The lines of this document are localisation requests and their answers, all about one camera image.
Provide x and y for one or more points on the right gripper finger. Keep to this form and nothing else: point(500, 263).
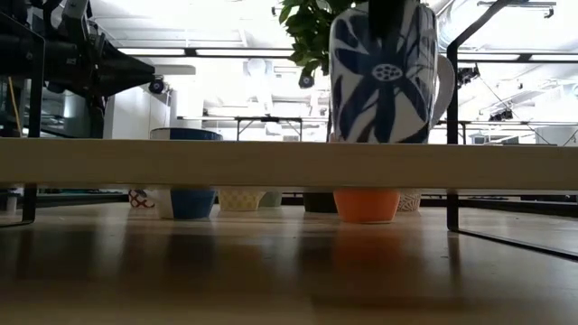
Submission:
point(386, 15)

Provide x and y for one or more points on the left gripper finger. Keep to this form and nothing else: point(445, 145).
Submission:
point(128, 70)

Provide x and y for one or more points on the white mug blue flower print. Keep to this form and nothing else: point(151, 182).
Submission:
point(384, 90)

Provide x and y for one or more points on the white mug yellow lattice print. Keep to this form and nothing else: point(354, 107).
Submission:
point(240, 199)

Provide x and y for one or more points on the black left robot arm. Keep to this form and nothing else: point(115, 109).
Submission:
point(54, 58)

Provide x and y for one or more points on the small black round fixture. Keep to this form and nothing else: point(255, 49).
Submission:
point(156, 86)

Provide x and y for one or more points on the green potted plant black pot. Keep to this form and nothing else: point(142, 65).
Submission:
point(307, 27)

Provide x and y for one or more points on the black framed background table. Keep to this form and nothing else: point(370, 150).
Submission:
point(266, 119)

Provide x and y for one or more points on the wooden shelf riser black legs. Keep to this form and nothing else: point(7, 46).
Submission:
point(271, 162)

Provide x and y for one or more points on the black table frame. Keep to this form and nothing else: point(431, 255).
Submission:
point(496, 205)

